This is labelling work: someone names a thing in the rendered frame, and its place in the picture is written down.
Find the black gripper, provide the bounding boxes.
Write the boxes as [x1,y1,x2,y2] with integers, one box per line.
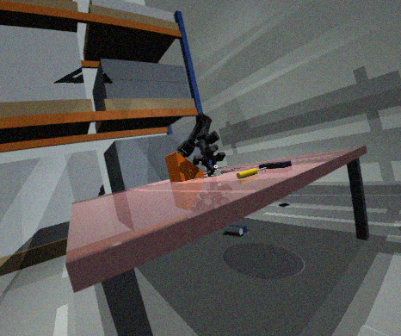
[193,146,225,171]

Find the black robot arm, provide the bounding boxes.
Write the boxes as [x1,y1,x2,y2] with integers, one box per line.
[176,113,220,158]

